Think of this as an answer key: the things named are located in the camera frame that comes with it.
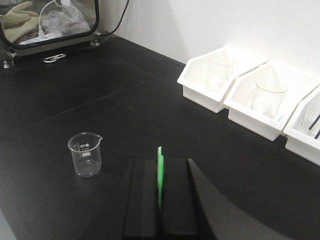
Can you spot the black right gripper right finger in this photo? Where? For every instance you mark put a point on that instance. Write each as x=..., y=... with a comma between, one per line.
x=178, y=217

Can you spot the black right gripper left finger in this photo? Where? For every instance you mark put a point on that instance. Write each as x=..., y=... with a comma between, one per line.
x=142, y=208

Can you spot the green plastic spoon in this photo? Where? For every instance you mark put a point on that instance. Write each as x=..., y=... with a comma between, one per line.
x=160, y=175

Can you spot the beaker holding red spoon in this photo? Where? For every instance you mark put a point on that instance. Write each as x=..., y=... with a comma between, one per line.
x=85, y=152

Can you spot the white left storage bin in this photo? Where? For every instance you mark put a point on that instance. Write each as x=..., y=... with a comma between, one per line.
x=193, y=76

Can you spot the white storage bin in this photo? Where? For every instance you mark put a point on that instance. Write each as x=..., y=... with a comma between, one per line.
x=193, y=76
x=299, y=139
x=299, y=85

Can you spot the white right storage bin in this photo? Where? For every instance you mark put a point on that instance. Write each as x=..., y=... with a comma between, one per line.
x=299, y=139

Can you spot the white middle storage bin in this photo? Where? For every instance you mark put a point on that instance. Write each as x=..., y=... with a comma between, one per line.
x=299, y=85

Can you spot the glass beaker in middle bin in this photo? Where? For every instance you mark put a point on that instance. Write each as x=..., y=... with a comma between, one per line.
x=267, y=97

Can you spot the glass beaker in bin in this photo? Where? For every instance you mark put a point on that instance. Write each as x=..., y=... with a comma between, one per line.
x=219, y=69
x=267, y=97

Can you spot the glass beaker in left bin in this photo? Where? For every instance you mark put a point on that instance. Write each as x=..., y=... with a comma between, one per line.
x=219, y=69

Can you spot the clear plastic bag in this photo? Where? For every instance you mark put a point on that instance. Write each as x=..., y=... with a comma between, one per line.
x=65, y=22

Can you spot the black framed glove box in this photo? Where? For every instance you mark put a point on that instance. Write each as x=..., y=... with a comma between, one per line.
x=32, y=43

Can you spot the beige rubber glove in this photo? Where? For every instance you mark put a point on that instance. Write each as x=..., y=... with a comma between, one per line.
x=18, y=21

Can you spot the black wire tripod stand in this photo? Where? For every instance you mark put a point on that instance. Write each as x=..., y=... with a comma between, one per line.
x=313, y=127

